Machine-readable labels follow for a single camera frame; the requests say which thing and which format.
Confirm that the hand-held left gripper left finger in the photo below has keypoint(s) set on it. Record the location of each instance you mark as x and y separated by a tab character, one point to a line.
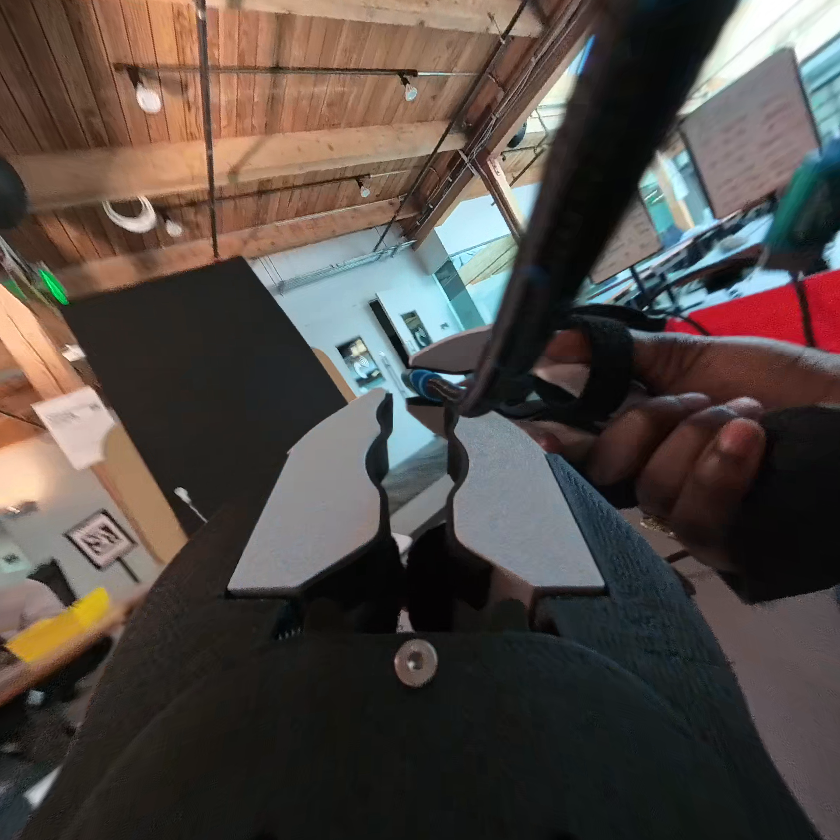
308	512

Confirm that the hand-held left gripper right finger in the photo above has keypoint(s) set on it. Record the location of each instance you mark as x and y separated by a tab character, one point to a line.
525	512

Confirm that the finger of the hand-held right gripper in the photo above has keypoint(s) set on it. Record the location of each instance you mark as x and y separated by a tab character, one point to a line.
430	417
453	346

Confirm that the red plastic bin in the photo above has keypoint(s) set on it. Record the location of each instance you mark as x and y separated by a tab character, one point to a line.
741	315

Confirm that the person's right hand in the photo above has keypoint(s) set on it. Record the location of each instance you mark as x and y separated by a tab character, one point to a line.
709	394

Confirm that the phone symbol door sign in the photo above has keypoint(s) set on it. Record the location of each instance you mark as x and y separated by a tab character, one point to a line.
417	331

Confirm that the glass partition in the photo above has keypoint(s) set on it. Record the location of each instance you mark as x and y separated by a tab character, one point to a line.
453	289

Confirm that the swirl symbol door sign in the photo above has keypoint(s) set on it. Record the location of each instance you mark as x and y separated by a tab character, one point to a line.
358	366

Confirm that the whiteboard with table grid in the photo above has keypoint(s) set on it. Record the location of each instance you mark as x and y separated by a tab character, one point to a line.
627	239

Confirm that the ceiling spot lamp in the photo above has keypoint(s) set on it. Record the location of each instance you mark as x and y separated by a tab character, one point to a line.
408	88
363	188
148	97
172	226

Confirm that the small tag sign on stick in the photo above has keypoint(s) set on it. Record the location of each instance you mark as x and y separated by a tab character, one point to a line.
102	538

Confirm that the white paper sign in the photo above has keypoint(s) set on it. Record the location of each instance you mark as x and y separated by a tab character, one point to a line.
72	423

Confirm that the whiteboard with written list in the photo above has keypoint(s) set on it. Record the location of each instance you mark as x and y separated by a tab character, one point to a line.
748	131

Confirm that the green exit light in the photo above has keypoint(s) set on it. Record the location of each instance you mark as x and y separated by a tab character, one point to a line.
54	287

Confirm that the black round object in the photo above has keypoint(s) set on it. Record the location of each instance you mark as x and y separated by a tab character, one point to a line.
10	193

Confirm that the black board with wooden frame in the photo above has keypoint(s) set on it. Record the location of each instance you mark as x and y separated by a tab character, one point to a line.
197	394

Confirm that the wooden post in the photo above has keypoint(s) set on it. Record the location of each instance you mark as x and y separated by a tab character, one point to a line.
39	341

